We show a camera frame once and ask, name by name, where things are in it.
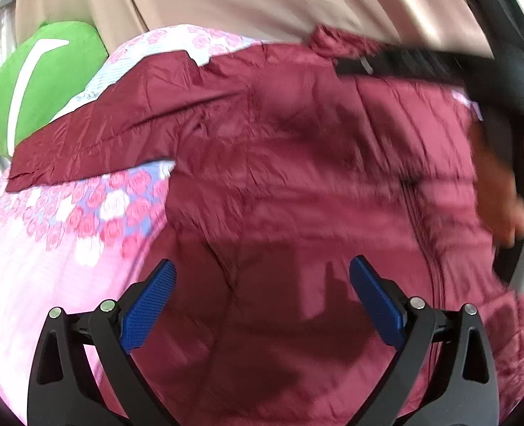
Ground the maroon puffer jacket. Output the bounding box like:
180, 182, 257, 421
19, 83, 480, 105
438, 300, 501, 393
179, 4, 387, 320
9, 27, 524, 425

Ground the person's right hand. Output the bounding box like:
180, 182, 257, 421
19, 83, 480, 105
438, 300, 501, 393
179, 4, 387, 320
469, 122, 524, 248

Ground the beige curtain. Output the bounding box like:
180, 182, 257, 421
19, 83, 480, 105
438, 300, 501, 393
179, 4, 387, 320
16, 0, 490, 55

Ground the pink floral bed sheet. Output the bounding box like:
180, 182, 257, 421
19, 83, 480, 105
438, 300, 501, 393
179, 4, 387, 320
0, 24, 272, 424

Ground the green pillow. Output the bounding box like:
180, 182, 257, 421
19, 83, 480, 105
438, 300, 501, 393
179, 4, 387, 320
0, 21, 108, 159

